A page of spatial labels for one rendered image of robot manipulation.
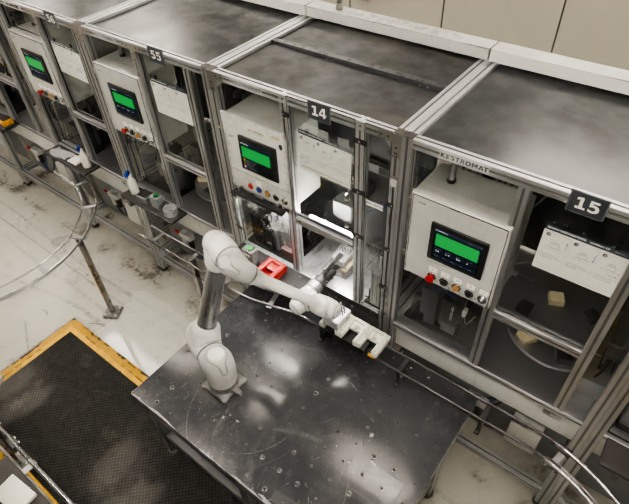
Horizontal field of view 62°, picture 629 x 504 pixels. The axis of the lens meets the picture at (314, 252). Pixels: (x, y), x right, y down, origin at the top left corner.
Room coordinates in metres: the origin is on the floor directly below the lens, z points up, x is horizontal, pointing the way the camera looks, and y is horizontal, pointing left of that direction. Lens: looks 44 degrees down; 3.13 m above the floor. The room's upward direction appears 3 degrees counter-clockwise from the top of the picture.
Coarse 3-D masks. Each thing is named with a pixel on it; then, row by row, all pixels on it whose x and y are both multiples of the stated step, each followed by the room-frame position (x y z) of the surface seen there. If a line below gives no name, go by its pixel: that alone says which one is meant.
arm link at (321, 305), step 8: (256, 280) 1.69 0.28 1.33; (264, 280) 1.73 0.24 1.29; (272, 280) 1.75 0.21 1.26; (272, 288) 1.73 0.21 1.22; (280, 288) 1.73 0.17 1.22; (288, 288) 1.74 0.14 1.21; (296, 288) 1.76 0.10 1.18; (288, 296) 1.72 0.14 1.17; (296, 296) 1.72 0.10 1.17; (304, 296) 1.73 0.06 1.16; (312, 296) 1.74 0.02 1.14; (320, 296) 1.78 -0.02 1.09; (312, 304) 1.71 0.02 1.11; (320, 304) 1.73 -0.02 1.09; (328, 304) 1.74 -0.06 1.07; (336, 304) 1.74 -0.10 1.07; (320, 312) 1.71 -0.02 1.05; (328, 312) 1.71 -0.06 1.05; (336, 312) 1.71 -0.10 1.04
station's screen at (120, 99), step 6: (114, 90) 2.95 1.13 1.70; (114, 96) 2.96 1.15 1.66; (120, 96) 2.92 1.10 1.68; (126, 96) 2.88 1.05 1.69; (120, 102) 2.94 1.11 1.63; (126, 102) 2.89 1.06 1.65; (132, 102) 2.85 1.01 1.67; (120, 108) 2.95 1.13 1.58; (126, 108) 2.91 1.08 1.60; (132, 108) 2.87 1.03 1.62; (126, 114) 2.92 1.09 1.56; (132, 114) 2.88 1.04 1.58
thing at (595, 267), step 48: (480, 192) 1.56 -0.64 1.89; (528, 240) 1.42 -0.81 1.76; (576, 240) 1.32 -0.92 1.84; (624, 240) 1.24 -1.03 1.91; (432, 288) 1.64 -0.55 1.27; (528, 288) 1.38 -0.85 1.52; (576, 288) 1.28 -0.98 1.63; (432, 336) 1.61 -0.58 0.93; (576, 336) 1.24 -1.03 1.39; (624, 336) 1.15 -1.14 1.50
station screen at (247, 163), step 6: (240, 144) 2.30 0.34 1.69; (246, 144) 2.27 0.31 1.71; (240, 150) 2.31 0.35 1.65; (252, 150) 2.25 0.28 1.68; (258, 150) 2.22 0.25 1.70; (270, 156) 2.17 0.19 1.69; (246, 162) 2.29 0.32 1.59; (252, 162) 2.26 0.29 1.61; (270, 162) 2.18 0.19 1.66; (246, 168) 2.29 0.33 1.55; (252, 168) 2.26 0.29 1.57; (258, 168) 2.23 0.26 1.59; (264, 168) 2.21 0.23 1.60; (270, 168) 2.18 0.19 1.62; (264, 174) 2.21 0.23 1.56; (270, 174) 2.18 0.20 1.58
